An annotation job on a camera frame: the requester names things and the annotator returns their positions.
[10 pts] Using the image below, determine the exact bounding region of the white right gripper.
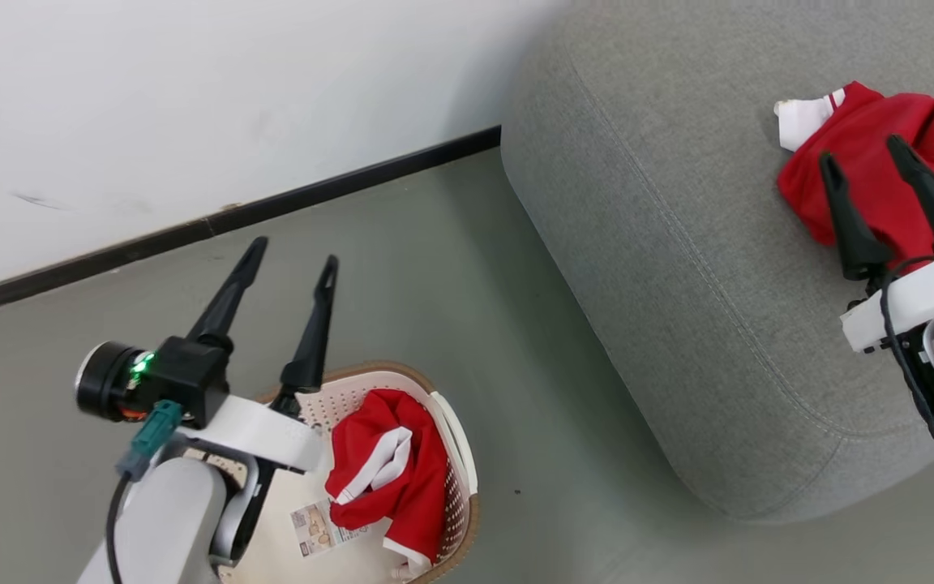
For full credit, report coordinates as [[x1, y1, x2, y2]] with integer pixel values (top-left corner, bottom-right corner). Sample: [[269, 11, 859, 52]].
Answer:
[[820, 134, 934, 354]]

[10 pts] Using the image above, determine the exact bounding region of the black wall baseboard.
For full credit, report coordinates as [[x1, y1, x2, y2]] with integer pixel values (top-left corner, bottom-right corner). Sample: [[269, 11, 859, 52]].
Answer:
[[0, 124, 503, 324]]

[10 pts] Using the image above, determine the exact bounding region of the printed paper basket label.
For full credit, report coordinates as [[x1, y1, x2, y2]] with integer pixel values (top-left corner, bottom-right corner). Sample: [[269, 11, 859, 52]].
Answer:
[[290, 499, 371, 558]]

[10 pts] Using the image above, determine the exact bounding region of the thin black cable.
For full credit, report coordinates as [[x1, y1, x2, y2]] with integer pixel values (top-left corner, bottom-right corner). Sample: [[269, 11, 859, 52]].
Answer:
[[879, 255, 934, 513]]

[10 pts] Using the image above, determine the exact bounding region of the black cable with teal connector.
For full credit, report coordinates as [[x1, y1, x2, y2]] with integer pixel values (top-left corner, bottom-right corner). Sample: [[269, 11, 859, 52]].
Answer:
[[105, 400, 186, 584]]

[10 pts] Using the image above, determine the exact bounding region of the cream perforated laundry basket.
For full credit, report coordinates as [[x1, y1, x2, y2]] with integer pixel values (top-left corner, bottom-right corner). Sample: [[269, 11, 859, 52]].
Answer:
[[212, 361, 482, 584]]

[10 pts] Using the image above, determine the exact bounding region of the grey fabric sofa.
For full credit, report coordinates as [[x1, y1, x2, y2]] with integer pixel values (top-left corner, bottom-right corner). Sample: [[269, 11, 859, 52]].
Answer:
[[499, 0, 934, 524]]

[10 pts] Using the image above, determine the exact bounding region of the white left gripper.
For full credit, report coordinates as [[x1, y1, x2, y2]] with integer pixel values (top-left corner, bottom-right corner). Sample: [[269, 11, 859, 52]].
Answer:
[[183, 237, 340, 473]]

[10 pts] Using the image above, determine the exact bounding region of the red garment with white cuff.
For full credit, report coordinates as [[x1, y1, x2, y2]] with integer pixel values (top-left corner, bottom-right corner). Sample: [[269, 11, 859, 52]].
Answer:
[[773, 81, 934, 273]]

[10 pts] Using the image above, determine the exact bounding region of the red garment with white panel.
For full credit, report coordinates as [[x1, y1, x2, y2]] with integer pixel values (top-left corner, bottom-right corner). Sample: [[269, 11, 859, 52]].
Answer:
[[325, 389, 452, 566]]

